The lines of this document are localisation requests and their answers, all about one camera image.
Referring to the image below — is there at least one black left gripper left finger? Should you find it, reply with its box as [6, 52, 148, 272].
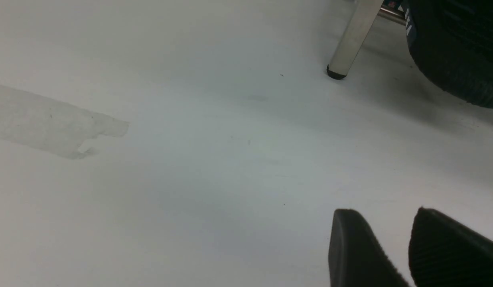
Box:
[328, 208, 410, 287]

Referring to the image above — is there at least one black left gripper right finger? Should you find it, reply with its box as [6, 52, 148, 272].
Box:
[408, 207, 493, 287]

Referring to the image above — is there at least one black knit sneaker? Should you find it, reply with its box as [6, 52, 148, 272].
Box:
[402, 0, 493, 109]

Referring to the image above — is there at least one stainless steel shoe rack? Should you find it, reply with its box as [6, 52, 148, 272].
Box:
[326, 0, 406, 80]

